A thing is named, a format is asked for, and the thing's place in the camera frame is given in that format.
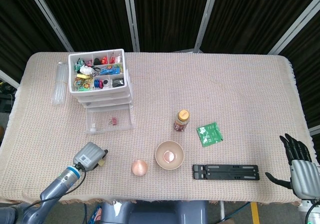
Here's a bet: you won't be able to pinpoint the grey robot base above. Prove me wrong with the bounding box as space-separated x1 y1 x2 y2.
99 200 210 224

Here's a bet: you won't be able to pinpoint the clear plastic tube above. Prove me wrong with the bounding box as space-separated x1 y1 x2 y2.
51 61 70 106

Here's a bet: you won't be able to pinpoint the clear drawer with white ball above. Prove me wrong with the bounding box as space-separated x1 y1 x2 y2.
85 103 136 135

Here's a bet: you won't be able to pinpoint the white drawer organizer with trinkets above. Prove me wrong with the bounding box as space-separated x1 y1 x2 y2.
67 48 134 110

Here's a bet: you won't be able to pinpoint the beige woven tablecloth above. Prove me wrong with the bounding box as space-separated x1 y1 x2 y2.
0 51 320 206

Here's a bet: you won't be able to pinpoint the clear plastic drawer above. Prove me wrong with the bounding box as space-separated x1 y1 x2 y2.
73 90 132 99

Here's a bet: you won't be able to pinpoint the colourful cartoon packets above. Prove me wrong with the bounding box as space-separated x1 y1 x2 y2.
72 76 92 91

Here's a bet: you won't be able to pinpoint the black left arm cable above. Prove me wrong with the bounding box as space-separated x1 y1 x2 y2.
23 162 87 211

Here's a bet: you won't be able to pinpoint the green tea packet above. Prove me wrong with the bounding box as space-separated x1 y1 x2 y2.
195 122 224 148

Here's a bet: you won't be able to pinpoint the black fabric divider panel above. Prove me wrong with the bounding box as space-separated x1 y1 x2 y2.
32 0 137 52
0 0 73 85
127 0 216 52
271 0 320 135
197 0 320 55

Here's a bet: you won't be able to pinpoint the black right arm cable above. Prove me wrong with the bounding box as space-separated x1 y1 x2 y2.
305 203 320 224

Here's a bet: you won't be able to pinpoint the Costa coffee bottle yellow cap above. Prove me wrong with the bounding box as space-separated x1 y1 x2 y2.
173 109 191 134

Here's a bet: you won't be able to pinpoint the blue red printed packet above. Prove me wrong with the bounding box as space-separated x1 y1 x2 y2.
91 205 103 224

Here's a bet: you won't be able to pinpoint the beige bowl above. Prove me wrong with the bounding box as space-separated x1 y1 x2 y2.
154 140 185 171

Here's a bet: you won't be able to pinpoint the white toy figure keychain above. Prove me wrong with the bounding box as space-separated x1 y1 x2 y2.
79 66 95 75

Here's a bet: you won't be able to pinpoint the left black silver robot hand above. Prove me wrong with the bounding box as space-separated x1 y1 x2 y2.
72 141 109 172

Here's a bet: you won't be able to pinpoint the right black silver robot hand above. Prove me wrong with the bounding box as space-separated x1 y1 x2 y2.
264 133 320 199

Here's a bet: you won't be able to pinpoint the blue toy packet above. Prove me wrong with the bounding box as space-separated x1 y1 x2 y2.
99 65 121 75

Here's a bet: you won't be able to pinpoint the peach coloured ball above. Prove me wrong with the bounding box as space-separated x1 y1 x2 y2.
131 160 149 177

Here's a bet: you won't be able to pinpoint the pink red clips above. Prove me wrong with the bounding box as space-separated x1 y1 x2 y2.
109 50 122 63

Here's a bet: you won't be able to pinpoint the green printed packet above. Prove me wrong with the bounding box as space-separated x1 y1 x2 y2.
74 57 86 70

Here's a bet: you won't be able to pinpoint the black folding stand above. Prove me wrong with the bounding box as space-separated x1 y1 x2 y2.
192 164 260 181

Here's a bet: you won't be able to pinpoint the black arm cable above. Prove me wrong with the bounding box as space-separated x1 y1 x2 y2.
23 162 87 211
305 203 320 224

